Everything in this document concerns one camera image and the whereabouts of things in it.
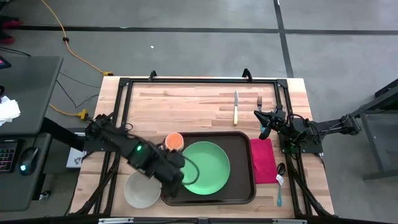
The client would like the red cloth napkin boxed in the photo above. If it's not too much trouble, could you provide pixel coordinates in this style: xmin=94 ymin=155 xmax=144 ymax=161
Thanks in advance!
xmin=250 ymin=138 xmax=285 ymax=187

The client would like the spoon with blue handle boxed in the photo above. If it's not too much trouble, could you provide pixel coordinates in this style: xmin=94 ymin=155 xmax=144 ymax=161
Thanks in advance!
xmin=275 ymin=162 xmax=287 ymax=208

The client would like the black office desk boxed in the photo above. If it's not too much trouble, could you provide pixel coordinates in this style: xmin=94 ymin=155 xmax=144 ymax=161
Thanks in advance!
xmin=0 ymin=55 xmax=64 ymax=213

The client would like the fork with blue handle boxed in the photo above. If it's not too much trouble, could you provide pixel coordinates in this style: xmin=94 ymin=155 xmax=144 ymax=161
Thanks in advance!
xmin=256 ymin=95 xmax=266 ymax=132

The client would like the orange plastic mug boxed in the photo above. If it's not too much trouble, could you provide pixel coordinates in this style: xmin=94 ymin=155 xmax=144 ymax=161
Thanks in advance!
xmin=161 ymin=132 xmax=185 ymax=152

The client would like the green plastic plate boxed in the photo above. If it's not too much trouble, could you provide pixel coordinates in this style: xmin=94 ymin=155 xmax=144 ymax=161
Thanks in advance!
xmin=181 ymin=141 xmax=231 ymax=196

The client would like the backlit computer keyboard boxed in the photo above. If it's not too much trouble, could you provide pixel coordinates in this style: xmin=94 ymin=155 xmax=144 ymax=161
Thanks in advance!
xmin=0 ymin=141 xmax=19 ymax=174

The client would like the dark brown serving tray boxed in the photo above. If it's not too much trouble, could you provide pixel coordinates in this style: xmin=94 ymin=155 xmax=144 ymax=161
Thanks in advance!
xmin=160 ymin=131 xmax=257 ymax=207

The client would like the grey plastic bowl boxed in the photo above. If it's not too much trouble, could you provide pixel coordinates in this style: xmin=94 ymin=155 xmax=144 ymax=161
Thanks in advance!
xmin=123 ymin=170 xmax=163 ymax=209

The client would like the white crumpled tissue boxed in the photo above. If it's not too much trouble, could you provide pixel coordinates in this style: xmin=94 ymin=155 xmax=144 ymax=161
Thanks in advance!
xmin=0 ymin=95 xmax=22 ymax=126

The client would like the black computer mouse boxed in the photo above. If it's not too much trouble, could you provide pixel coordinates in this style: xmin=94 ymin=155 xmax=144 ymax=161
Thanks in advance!
xmin=19 ymin=146 xmax=40 ymax=177

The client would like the black aluminium table frame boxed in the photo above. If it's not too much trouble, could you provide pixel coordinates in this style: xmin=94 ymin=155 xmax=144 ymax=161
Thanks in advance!
xmin=70 ymin=68 xmax=335 ymax=218

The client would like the black metal stand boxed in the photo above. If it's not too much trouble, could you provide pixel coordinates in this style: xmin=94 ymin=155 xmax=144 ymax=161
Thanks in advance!
xmin=343 ymin=79 xmax=398 ymax=181

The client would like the white printed box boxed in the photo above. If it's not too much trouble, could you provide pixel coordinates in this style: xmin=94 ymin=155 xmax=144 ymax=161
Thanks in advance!
xmin=65 ymin=147 xmax=87 ymax=169

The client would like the person's shoe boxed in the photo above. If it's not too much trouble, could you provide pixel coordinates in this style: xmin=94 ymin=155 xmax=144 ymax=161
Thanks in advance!
xmin=0 ymin=30 xmax=16 ymax=44
xmin=0 ymin=17 xmax=22 ymax=30

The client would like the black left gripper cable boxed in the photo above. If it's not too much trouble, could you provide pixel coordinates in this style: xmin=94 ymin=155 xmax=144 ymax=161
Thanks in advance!
xmin=182 ymin=154 xmax=200 ymax=186

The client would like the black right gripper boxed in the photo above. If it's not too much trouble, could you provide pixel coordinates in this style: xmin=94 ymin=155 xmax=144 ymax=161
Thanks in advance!
xmin=254 ymin=105 xmax=286 ymax=140

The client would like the dark device with pink screen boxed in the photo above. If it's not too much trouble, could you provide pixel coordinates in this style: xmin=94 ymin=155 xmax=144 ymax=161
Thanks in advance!
xmin=0 ymin=55 xmax=12 ymax=70

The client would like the knife with cream handle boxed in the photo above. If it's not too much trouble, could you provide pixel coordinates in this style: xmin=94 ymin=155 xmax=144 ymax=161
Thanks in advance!
xmin=233 ymin=90 xmax=239 ymax=126

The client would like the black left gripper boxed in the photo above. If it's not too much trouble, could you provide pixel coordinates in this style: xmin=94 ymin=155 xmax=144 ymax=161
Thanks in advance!
xmin=149 ymin=146 xmax=187 ymax=199

